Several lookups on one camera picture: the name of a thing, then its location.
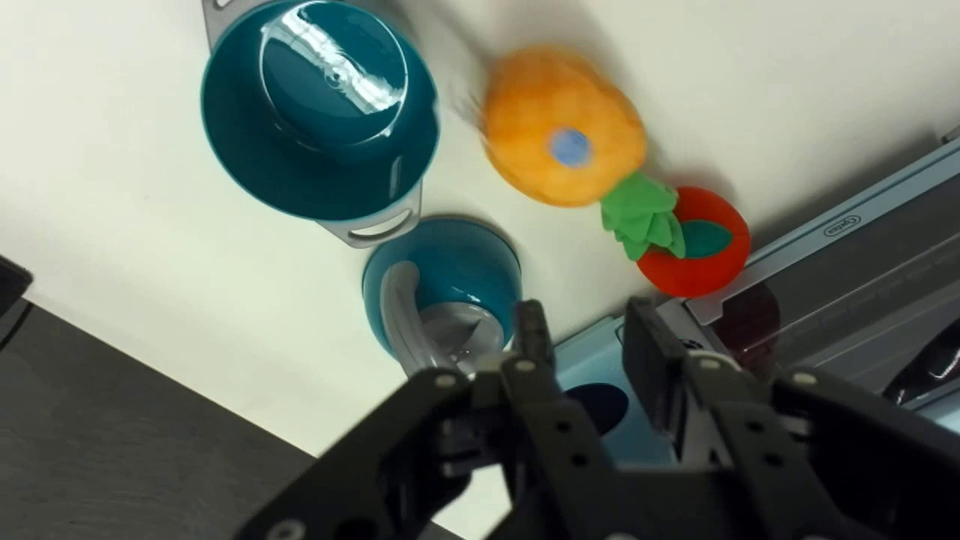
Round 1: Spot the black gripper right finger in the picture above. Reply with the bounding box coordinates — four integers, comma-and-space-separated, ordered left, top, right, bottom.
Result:
622, 293, 960, 540

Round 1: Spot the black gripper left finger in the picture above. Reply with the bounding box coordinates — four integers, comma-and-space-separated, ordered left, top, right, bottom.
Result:
236, 298, 558, 540

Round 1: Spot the pineapple plush toy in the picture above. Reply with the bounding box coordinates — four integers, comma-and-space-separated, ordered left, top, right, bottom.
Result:
479, 46, 692, 263

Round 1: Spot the blue toy pot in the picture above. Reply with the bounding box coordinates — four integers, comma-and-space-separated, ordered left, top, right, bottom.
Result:
195, 0, 444, 248

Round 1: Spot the red ring toy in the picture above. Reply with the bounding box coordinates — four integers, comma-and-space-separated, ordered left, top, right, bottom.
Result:
636, 183, 756, 299

